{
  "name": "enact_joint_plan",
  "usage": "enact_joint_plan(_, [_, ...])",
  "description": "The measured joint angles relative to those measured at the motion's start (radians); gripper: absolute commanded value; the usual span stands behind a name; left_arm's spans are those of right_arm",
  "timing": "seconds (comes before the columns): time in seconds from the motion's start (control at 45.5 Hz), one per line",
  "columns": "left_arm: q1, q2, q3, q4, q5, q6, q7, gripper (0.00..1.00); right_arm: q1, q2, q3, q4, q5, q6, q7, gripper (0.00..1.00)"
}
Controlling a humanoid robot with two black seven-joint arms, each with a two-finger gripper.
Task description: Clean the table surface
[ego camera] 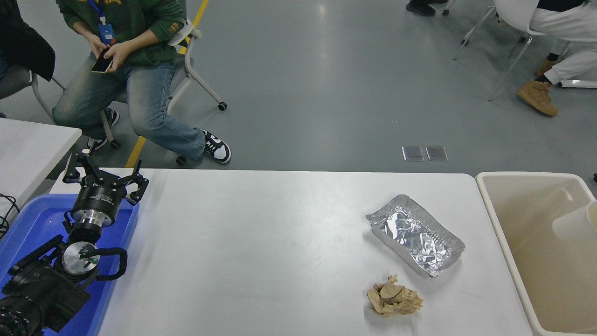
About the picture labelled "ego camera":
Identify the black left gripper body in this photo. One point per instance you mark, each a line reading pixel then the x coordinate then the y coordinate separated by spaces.
pixel 95 198

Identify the smartphone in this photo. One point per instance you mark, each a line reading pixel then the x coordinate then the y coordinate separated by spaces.
pixel 100 66

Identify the silver foil tray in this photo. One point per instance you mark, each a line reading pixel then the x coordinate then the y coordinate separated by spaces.
pixel 415 233

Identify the white paper cup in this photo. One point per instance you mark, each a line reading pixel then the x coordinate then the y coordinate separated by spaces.
pixel 576 221

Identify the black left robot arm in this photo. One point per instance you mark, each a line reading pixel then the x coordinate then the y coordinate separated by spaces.
pixel 37 289

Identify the person's left hand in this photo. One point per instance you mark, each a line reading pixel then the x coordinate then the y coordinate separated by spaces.
pixel 119 53

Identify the person's right hand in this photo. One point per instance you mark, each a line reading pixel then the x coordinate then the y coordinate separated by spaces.
pixel 99 49

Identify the white side table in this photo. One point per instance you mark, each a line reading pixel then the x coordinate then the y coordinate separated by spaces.
pixel 28 154

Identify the blue plastic tray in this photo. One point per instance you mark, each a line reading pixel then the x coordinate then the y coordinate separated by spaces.
pixel 32 224

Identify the person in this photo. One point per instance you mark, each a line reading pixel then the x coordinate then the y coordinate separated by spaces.
pixel 144 98
pixel 573 23
pixel 23 42
pixel 419 8

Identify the grey chair with castors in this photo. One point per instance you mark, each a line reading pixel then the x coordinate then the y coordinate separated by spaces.
pixel 188 63

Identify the silver floor outlet cover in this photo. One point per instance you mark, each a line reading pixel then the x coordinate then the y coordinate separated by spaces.
pixel 413 153
pixel 436 153

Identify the crumpled tan paper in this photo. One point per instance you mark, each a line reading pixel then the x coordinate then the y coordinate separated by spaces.
pixel 394 298

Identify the chair leg with castor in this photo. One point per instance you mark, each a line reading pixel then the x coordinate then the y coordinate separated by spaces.
pixel 445 12

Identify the large pale plastic bin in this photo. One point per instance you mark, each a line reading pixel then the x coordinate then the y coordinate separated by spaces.
pixel 536 270

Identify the white chair with metal legs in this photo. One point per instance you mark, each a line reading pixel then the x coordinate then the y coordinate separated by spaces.
pixel 513 14

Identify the white bar on floor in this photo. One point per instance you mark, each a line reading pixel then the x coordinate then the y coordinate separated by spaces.
pixel 578 83

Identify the grey chair with white frame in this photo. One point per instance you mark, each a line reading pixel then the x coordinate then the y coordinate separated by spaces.
pixel 14 81

